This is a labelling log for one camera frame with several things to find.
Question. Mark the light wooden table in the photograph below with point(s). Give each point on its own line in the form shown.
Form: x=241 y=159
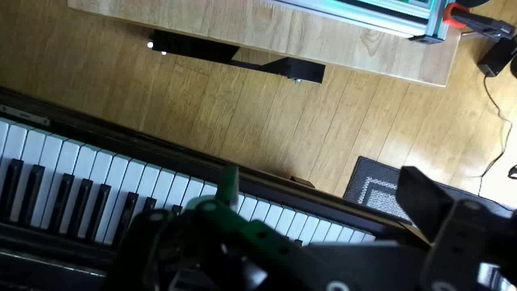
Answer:
x=301 y=33

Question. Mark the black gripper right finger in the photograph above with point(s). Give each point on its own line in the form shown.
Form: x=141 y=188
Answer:
x=430 y=208

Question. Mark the black power adapter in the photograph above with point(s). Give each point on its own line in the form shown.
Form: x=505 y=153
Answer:
x=498 y=57

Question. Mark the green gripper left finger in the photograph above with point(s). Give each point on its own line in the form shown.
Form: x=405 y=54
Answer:
x=253 y=237

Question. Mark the black upright piano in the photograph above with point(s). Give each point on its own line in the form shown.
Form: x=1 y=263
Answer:
x=82 y=178

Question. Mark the orange and black clamp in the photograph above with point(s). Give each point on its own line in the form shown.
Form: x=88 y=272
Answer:
x=474 y=18

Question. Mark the black flat stand foot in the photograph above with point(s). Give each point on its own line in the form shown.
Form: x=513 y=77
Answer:
x=216 y=49

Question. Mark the grey patterned rug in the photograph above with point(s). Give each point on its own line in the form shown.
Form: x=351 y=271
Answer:
x=377 y=187

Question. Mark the aluminium profile frame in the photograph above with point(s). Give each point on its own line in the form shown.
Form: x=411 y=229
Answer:
x=398 y=14

